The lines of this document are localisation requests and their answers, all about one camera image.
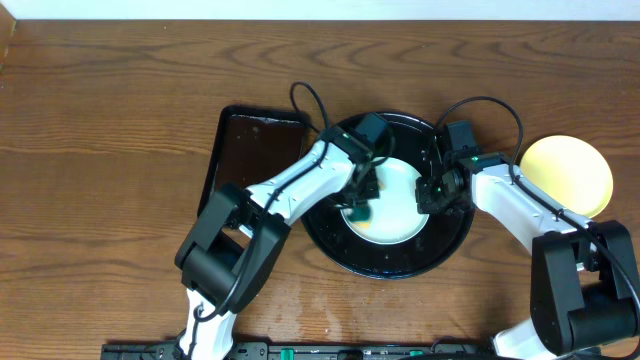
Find green yellow sponge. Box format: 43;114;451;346
346;205;372;229

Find light blue plate ketchup stain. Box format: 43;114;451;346
341;158;429;245

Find yellow plate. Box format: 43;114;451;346
520;135;613;218

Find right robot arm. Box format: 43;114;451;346
415;153;639;359

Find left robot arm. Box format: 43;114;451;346
175;125;395;359

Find black round tray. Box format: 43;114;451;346
301;112;474;279

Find black rectangular water tray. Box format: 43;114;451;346
197;105;310;213

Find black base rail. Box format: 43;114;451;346
100;342;497;360

